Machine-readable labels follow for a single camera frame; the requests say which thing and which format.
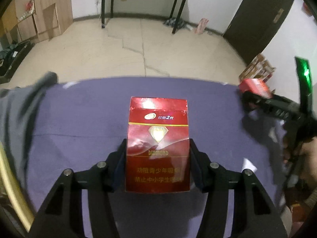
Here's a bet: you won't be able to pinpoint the red Diamond cigarette pack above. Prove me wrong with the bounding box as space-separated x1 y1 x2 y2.
125 97 190 194

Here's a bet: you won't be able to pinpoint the purple table cloth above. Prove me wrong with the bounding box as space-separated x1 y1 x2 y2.
26 77 284 237

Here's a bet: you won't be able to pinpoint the dark brown door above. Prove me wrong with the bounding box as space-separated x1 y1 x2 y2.
223 0 294 64

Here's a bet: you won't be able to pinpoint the pink slippers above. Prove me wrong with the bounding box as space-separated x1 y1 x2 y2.
195 18 209 35

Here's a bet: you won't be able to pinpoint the grey cloth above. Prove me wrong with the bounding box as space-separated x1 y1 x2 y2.
1 72 58 188

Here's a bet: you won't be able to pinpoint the stacked cardboard boxes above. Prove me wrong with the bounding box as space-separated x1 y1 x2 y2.
239 54 275 83

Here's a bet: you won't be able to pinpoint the wooden cabinet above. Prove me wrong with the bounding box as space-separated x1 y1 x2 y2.
1 0 73 43

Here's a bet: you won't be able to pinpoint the person's right hand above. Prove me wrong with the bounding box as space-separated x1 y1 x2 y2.
297 137 316 182

